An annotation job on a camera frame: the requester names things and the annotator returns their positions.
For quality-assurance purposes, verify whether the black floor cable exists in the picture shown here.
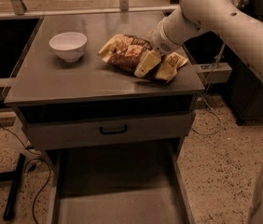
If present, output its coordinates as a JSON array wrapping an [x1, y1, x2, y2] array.
[[0, 111, 53, 224]]

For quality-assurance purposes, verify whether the grey cable with connector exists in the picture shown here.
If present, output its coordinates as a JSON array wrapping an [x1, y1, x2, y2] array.
[[190, 42, 228, 136]]

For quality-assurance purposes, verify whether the open bottom drawer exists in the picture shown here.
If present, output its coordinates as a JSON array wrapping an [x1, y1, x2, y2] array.
[[47, 141, 195, 224]]

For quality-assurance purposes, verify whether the grey side bracket box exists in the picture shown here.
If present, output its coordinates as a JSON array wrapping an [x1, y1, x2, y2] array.
[[194, 63, 232, 85]]

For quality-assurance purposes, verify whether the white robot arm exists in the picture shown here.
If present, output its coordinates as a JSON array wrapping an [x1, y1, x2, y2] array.
[[148, 0, 263, 224]]

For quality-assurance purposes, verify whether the white ceramic bowl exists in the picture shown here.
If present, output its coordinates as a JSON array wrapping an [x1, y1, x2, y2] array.
[[49, 32, 88, 63]]

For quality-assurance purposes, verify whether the grey middle drawer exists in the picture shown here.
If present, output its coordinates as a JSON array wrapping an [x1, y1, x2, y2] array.
[[25, 112, 194, 150]]

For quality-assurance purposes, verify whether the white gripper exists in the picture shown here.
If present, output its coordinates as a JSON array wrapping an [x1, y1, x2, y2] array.
[[134, 19, 180, 77]]

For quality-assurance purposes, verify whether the black drawer handle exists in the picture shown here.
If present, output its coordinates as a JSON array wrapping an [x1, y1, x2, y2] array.
[[99, 124, 128, 135]]

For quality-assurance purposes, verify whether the grey drawer cabinet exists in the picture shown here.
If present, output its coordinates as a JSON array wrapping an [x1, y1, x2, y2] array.
[[3, 10, 206, 151]]

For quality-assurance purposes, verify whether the brown chip bag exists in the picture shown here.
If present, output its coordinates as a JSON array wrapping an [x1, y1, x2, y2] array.
[[98, 35, 188, 83]]

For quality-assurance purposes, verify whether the black metal stand base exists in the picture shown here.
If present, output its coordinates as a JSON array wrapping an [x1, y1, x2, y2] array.
[[0, 154, 25, 221]]

